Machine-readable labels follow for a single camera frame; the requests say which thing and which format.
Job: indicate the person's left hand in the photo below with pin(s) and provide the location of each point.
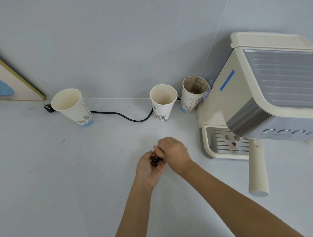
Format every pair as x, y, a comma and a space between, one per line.
146, 173

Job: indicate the person's right hand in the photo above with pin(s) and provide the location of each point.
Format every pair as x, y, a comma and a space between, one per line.
176, 155

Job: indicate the person's left fingers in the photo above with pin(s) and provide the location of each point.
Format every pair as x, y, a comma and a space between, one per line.
161, 168

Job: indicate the person's right fingers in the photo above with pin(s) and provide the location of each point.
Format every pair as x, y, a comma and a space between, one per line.
161, 146

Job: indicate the pile of dark coffee beans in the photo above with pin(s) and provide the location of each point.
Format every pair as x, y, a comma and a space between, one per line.
155, 161

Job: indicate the person's left forearm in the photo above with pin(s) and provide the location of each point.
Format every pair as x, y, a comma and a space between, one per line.
135, 210

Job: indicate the person's right forearm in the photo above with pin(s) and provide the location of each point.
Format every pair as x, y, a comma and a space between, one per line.
234, 205

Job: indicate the white printed paper cup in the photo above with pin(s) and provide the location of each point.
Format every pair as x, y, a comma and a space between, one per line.
162, 109
73, 109

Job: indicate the coffee-stained paper cup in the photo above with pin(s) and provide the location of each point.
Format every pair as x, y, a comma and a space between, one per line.
192, 102

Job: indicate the cream drip tray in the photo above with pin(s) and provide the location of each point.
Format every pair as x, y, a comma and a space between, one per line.
220, 144

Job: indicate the blue tape strip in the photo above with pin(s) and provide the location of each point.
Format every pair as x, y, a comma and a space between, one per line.
227, 80

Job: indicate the cream espresso machine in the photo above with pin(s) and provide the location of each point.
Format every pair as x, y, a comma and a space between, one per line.
247, 80

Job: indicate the black power plug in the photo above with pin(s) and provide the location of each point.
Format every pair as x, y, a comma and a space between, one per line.
49, 108

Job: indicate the framed picture board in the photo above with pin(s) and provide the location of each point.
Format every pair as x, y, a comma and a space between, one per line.
17, 85

